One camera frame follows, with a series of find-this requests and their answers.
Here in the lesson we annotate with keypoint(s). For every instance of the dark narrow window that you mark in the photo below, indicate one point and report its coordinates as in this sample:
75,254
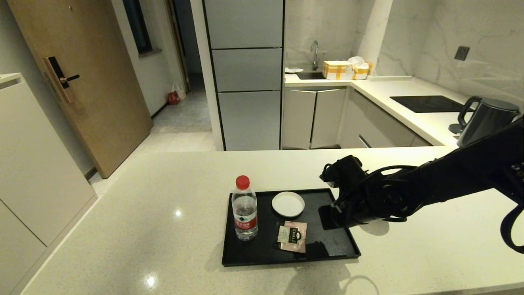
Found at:
138,26

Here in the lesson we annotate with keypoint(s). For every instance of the white bag on boxes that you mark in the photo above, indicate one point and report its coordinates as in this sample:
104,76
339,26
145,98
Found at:
356,60

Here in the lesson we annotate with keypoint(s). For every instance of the chrome sink faucet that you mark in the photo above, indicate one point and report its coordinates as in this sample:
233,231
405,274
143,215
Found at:
314,60

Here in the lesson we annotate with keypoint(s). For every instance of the tall grey refrigerator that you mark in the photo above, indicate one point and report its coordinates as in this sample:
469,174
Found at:
247,119

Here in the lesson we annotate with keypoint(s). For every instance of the pink tea bag packet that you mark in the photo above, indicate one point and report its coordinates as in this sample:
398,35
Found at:
292,237

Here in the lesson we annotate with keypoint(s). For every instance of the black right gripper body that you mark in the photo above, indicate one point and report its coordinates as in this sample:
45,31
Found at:
372,203

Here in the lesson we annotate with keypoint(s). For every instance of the large box yellow tape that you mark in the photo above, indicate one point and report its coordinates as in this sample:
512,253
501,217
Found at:
337,71

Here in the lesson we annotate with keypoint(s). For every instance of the grey lower kitchen cabinet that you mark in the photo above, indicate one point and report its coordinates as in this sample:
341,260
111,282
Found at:
380,128

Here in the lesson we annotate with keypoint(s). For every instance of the white cloth by sink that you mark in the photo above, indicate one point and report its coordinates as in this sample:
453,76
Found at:
293,70

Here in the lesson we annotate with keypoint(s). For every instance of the black electric kettle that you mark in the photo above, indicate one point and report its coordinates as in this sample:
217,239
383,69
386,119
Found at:
487,116

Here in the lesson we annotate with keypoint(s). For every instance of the black rectangular serving tray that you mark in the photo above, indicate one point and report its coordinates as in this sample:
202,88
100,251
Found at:
262,252

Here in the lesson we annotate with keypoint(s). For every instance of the round white coaster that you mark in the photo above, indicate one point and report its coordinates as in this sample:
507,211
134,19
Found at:
288,204

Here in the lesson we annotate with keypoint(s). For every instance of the dark wall socket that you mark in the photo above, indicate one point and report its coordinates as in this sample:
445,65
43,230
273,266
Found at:
461,53

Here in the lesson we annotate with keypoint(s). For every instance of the small box yellow tape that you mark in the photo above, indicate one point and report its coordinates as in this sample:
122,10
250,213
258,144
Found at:
361,72

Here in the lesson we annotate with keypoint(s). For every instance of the black electronic door lock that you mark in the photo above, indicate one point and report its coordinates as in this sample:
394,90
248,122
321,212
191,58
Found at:
57,78

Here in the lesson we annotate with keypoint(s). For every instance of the dark kitchen sink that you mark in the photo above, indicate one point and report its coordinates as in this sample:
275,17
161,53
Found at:
311,76

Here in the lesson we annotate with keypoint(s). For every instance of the white tall cabinet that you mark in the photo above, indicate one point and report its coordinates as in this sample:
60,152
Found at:
37,172

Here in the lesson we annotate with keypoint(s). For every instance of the clear water bottle red label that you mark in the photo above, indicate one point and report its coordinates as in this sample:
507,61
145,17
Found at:
245,212

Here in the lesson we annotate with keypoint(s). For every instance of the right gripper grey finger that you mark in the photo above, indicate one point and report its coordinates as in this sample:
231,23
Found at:
328,223
327,211

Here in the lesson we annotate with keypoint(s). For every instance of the grey sink cabinet door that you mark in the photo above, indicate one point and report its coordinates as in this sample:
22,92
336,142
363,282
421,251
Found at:
298,120
329,118

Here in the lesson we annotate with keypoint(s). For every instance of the red bag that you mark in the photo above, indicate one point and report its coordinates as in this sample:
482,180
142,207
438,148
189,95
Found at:
173,98

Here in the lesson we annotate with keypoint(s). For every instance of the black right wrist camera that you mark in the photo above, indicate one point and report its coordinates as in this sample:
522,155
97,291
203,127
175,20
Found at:
346,170

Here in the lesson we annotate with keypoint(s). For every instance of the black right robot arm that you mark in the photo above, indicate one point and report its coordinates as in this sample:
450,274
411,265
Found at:
470,172

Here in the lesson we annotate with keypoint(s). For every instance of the white plastic bag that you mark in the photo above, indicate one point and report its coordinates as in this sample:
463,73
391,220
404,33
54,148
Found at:
180,90

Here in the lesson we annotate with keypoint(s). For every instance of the wooden entrance door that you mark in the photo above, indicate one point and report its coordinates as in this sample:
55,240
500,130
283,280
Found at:
94,102

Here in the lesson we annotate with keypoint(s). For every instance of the black induction cooktop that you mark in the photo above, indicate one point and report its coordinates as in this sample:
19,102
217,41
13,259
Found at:
425,104

